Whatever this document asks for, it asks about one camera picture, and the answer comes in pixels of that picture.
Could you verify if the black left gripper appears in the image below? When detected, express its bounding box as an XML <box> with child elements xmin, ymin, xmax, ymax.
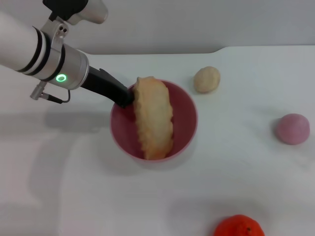
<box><xmin>81</xmin><ymin>65</ymin><xmax>136</xmax><ymax>109</ymax></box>

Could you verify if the pink plastic bowl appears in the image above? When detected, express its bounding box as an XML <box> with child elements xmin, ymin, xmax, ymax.
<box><xmin>109</xmin><ymin>79</ymin><xmax>199</xmax><ymax>161</ymax></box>

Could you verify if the orange striped bread roll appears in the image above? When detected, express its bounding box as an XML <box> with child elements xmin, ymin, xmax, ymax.
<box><xmin>132</xmin><ymin>76</ymin><xmax>175</xmax><ymax>160</ymax></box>

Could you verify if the beige round bun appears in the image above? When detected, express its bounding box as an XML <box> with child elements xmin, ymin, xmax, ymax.
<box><xmin>193</xmin><ymin>66</ymin><xmax>221</xmax><ymax>93</ymax></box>

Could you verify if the pink round bun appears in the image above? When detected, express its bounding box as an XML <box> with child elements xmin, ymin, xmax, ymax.
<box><xmin>275</xmin><ymin>113</ymin><xmax>310</xmax><ymax>146</ymax></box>

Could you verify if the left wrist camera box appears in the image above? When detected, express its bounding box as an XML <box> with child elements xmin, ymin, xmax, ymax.
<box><xmin>43</xmin><ymin>0</ymin><xmax>109</xmax><ymax>25</ymax></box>

